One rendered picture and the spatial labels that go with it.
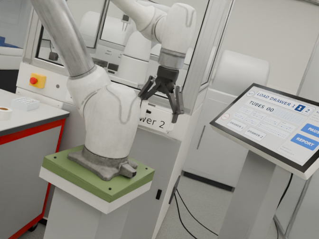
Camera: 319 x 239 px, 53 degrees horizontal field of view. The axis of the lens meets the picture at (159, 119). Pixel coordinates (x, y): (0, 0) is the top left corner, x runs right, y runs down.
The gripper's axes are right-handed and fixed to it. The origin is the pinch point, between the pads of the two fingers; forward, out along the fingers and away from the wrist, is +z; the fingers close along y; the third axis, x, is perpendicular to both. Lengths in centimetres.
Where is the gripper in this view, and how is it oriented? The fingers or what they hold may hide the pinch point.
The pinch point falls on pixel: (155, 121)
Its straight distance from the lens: 116.5
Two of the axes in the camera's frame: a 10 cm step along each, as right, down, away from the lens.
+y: -7.5, -3.5, 5.6
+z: -2.4, 9.3, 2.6
